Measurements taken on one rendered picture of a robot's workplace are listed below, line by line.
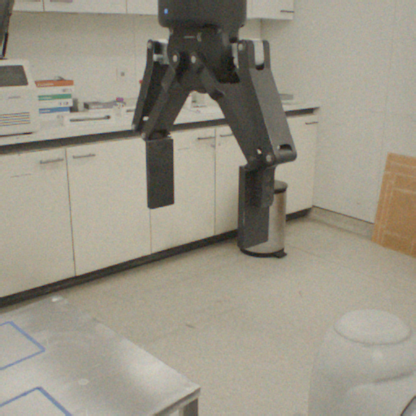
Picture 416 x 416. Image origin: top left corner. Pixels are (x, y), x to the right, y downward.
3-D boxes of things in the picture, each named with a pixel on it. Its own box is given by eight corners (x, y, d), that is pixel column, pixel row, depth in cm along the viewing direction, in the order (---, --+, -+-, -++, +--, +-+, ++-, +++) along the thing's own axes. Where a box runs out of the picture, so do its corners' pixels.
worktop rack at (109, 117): (64, 127, 284) (63, 115, 282) (58, 125, 292) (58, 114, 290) (116, 123, 298) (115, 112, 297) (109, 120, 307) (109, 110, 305)
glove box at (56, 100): (34, 109, 301) (32, 96, 298) (26, 106, 310) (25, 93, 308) (72, 106, 315) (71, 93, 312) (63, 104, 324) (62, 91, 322)
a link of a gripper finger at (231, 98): (221, 58, 46) (229, 48, 45) (279, 166, 43) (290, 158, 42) (186, 60, 44) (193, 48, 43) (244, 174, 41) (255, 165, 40)
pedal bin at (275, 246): (266, 264, 331) (269, 193, 318) (226, 247, 359) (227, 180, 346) (299, 252, 350) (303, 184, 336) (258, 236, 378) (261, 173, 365)
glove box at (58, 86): (36, 95, 300) (34, 77, 297) (28, 93, 309) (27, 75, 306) (75, 93, 314) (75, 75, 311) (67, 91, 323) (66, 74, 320)
